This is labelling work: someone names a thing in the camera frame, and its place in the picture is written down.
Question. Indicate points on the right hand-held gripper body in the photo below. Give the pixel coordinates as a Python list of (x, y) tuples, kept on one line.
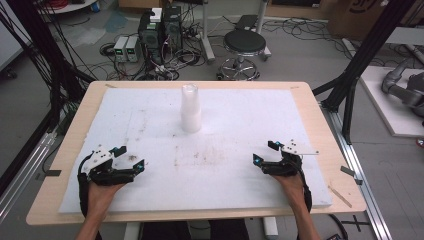
[(283, 168)]

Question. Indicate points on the white stand leg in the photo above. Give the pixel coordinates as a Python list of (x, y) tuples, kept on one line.
[(206, 36), (263, 20)]

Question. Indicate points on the white foam mat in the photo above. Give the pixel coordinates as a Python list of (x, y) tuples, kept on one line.
[(216, 180)]

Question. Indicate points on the aluminium floor rail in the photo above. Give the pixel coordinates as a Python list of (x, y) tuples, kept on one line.
[(23, 166), (361, 186)]

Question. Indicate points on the black metal frame post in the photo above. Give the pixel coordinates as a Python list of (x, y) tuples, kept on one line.
[(43, 50), (363, 56)]

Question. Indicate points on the white base board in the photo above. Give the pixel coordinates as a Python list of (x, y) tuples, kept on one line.
[(390, 116)]

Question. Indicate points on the black round stool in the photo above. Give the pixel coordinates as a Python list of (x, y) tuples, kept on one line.
[(244, 41)]

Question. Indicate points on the person's right hand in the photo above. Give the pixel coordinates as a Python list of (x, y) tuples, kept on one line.
[(295, 190)]

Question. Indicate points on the person's left hand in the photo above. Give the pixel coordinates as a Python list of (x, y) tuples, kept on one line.
[(100, 198)]

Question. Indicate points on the black computer tower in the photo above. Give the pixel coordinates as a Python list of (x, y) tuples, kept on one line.
[(172, 30), (150, 36)]

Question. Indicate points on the black flat device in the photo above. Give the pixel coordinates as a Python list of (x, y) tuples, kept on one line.
[(246, 21)]

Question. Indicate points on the white table leg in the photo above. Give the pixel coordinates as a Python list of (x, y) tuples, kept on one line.
[(270, 228), (132, 231)]

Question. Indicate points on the grey bench power supply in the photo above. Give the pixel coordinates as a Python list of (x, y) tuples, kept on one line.
[(133, 49), (120, 48)]

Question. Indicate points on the small white box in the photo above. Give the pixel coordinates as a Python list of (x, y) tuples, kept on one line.
[(156, 15)]

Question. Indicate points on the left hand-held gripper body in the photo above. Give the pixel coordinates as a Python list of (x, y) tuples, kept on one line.
[(106, 175)]

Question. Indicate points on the stack of white plastic cups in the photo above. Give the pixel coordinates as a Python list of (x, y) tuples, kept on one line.
[(190, 113)]

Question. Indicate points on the black tape strip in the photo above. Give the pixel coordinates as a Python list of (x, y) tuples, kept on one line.
[(53, 173), (347, 171)]

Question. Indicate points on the person's legs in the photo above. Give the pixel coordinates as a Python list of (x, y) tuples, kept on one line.
[(196, 231)]

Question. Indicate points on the brown cardboard box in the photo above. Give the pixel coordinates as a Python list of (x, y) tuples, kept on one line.
[(356, 18)]

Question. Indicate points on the thin wooden stick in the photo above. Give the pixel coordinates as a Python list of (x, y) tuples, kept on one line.
[(340, 196)]

